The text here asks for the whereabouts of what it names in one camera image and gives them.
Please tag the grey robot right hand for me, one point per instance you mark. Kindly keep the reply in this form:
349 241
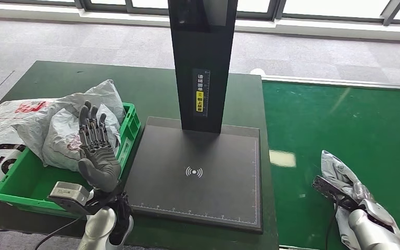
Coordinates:
362 191

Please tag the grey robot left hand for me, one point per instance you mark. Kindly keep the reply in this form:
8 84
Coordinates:
98 162

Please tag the white parcel with red print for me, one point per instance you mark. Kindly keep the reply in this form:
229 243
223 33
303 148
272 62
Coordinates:
338 169
58 103

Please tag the grey plastic parcel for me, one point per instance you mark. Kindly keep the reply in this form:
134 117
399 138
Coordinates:
62 138

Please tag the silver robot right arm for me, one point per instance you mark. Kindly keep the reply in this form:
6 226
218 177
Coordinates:
376 227

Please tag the green conveyor belt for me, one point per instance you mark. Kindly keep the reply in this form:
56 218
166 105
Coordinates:
341 131

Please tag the black inbound scanner machine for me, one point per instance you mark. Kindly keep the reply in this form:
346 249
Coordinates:
200 155

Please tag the white conveyor end cap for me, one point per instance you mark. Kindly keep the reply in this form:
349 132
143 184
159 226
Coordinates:
257 71

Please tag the green plastic crate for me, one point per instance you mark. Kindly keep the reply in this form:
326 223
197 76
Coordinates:
31 183

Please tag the yellow and black label sticker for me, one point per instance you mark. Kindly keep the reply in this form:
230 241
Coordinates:
200 100

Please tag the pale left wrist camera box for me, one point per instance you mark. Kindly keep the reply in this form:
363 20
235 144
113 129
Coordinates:
69 195

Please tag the dark window frame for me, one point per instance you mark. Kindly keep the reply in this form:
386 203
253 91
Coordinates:
276 7

